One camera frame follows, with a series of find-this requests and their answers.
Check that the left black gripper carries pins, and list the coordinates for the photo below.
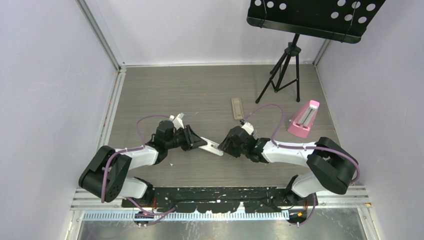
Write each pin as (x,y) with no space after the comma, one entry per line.
(192,141)

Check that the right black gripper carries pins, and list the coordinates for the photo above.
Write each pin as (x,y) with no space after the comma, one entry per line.
(226,146)

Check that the white remote face down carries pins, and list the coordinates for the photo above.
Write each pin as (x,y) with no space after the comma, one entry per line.
(211,147)

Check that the white remote with buttons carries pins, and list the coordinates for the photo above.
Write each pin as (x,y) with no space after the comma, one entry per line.
(237,108)

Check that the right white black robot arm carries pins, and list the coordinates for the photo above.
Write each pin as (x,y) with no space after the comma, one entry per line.
(330,167)

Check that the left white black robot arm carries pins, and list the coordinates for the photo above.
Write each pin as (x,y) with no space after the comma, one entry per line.
(106,175)

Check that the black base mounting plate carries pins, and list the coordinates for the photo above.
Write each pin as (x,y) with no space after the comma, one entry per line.
(219,200)

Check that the pink box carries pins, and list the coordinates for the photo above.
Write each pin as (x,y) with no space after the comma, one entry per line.
(301,123)

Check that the black music stand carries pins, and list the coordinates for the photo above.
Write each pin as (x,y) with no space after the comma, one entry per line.
(343,21)

